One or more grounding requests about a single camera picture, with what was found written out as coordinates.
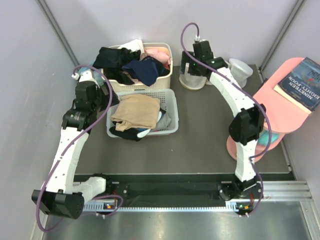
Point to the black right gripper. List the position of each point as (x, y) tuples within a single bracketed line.
[(185, 59)]

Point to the white mesh laundry bag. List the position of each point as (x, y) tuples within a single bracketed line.
[(192, 82), (240, 71)]

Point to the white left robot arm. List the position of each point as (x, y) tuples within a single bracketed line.
[(59, 195)]

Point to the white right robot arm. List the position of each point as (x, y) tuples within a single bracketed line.
[(248, 118)]

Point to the cream laundry basket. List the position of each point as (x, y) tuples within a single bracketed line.
[(162, 82)]

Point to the pink garment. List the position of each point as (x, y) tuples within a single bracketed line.
[(162, 57)]

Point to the white perforated basket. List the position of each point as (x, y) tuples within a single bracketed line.
[(168, 103)]

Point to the navy blue garment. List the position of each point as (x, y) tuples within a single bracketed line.
[(146, 70)]

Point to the white garment in basket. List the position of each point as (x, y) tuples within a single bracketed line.
[(134, 45)]

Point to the beige folded garment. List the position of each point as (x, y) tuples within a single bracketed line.
[(137, 111)]

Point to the black garment in basket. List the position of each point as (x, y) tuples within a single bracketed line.
[(111, 60)]

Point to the pink two-tier side table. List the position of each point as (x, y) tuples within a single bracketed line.
[(284, 116)]

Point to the blue paperback book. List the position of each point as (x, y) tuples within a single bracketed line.
[(301, 86)]

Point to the teal headphones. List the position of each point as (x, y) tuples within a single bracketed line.
[(264, 138)]

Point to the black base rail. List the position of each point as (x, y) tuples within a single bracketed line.
[(180, 190)]

